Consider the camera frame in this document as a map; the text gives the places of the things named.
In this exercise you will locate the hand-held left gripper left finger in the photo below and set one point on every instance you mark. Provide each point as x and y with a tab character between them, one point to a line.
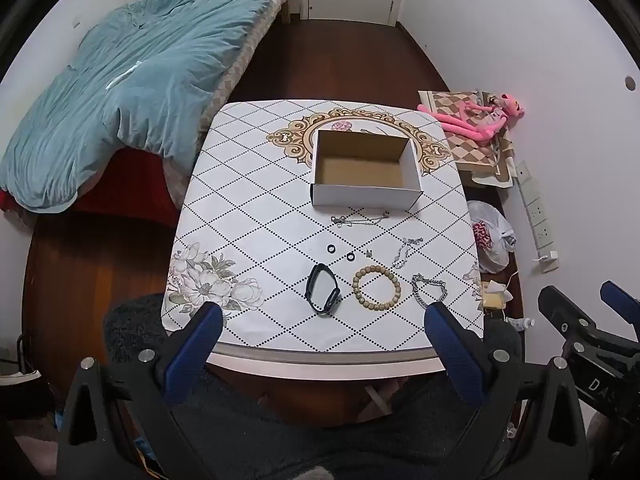
192	355

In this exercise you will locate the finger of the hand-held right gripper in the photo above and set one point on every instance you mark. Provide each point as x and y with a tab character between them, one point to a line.
567	312
620	300

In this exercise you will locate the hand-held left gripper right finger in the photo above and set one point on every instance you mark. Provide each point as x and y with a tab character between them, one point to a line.
452	355

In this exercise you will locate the black wristband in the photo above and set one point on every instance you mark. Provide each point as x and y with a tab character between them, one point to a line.
327	305

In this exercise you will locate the cardboard box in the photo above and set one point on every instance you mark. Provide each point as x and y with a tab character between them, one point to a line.
362	195

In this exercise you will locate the white charger plug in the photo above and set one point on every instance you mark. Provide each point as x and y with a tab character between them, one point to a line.
549	256

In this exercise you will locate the white plastic bag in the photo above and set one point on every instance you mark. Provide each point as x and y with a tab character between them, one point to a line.
492	252

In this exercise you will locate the white power strip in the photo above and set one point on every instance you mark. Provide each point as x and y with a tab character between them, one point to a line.
535	210

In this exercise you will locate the dark fuzzy cloth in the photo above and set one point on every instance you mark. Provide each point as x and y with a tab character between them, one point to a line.
280	440

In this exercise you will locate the pink plush toy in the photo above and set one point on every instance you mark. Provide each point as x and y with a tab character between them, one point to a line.
472	122

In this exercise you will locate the blue duvet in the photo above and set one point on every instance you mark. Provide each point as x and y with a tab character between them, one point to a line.
140	85

